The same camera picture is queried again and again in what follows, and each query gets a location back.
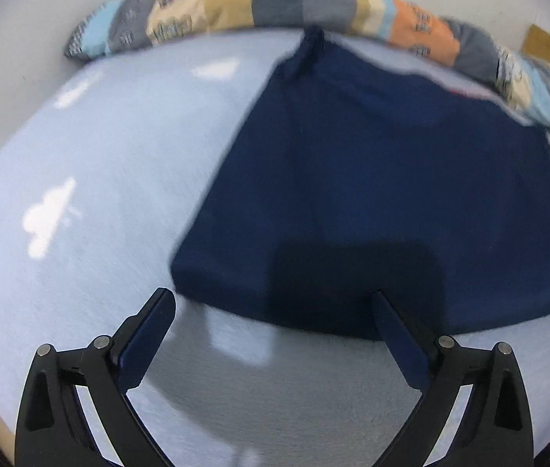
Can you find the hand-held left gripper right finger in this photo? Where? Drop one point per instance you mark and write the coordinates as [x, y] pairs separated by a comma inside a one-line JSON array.
[[401, 345]]

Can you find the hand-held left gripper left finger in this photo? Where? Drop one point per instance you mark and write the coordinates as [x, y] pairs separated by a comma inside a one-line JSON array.
[[148, 340]]

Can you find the navy blue work jacket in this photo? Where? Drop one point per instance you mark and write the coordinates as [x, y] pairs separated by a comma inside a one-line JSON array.
[[377, 180]]

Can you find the light blue cloud bed sheet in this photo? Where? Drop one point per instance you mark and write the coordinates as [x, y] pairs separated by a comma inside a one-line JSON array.
[[109, 155]]

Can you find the rolled patchwork quilt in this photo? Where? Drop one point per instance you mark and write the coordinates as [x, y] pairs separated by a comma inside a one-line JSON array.
[[280, 5]]

